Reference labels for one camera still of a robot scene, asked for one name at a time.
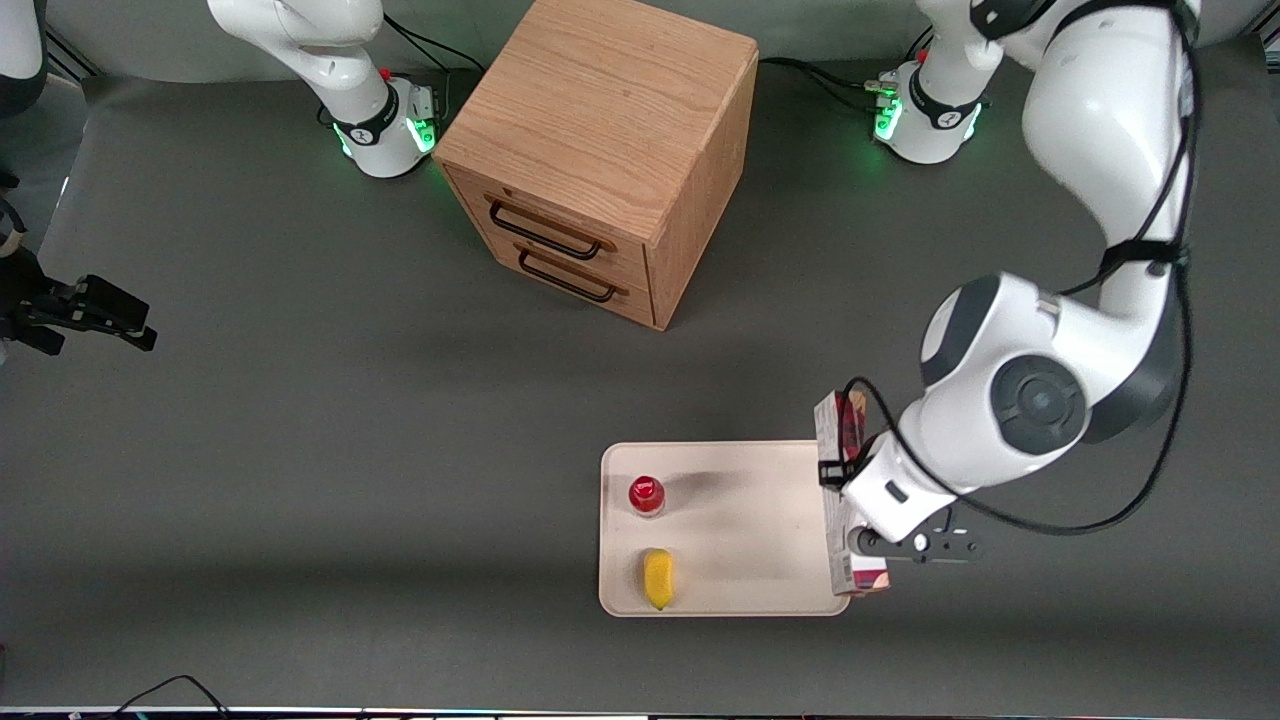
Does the wooden drawer front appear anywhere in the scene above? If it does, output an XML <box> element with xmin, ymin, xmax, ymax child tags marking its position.
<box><xmin>478</xmin><ymin>232</ymin><xmax>657</xmax><ymax>330</ymax></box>
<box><xmin>445</xmin><ymin>166</ymin><xmax>653</xmax><ymax>267</ymax></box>

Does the beige plastic tray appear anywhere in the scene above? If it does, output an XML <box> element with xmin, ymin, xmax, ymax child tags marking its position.
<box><xmin>598</xmin><ymin>440</ymin><xmax>852</xmax><ymax>618</ymax></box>

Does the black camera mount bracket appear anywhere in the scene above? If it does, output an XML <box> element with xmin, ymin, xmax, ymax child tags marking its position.
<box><xmin>903</xmin><ymin>506</ymin><xmax>984</xmax><ymax>568</ymax></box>

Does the dark grey table mat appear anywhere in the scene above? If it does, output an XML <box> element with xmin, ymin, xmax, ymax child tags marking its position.
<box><xmin>0</xmin><ymin>40</ymin><xmax>1280</xmax><ymax>715</ymax></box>

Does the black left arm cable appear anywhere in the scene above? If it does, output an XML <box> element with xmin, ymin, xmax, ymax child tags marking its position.
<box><xmin>842</xmin><ymin>0</ymin><xmax>1203</xmax><ymax>538</ymax></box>

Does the black base cable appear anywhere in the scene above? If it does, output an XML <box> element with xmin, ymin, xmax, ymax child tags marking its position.
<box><xmin>383</xmin><ymin>13</ymin><xmax>487</xmax><ymax>77</ymax></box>
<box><xmin>758</xmin><ymin>28</ymin><xmax>937</xmax><ymax>113</ymax></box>

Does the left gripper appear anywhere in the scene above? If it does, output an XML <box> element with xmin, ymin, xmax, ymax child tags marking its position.
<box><xmin>817</xmin><ymin>430</ymin><xmax>979</xmax><ymax>560</ymax></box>

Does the red cookie box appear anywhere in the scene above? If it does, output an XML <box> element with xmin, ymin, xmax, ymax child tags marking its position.
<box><xmin>813</xmin><ymin>389</ymin><xmax>892</xmax><ymax>599</ymax></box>

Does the black right base cable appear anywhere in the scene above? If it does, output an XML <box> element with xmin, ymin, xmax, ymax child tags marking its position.
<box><xmin>383</xmin><ymin>13</ymin><xmax>487</xmax><ymax>77</ymax></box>

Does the black metal drawer handle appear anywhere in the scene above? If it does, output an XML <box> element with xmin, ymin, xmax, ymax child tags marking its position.
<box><xmin>516</xmin><ymin>247</ymin><xmax>619</xmax><ymax>305</ymax></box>
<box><xmin>487</xmin><ymin>199</ymin><xmax>605</xmax><ymax>262</ymax></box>

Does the black left base cable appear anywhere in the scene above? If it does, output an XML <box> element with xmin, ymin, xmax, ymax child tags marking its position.
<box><xmin>758</xmin><ymin>28</ymin><xmax>937</xmax><ymax>113</ymax></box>

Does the wooden drawer cabinet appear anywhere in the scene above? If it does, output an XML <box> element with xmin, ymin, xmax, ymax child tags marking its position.
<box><xmin>431</xmin><ymin>0</ymin><xmax>760</xmax><ymax>332</ymax></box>

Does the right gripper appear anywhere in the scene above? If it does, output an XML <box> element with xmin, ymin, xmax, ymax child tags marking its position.
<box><xmin>0</xmin><ymin>244</ymin><xmax>159</xmax><ymax>357</ymax></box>

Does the thin black loose cable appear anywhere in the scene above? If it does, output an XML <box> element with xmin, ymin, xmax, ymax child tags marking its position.
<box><xmin>108</xmin><ymin>674</ymin><xmax>233</xmax><ymax>717</ymax></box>

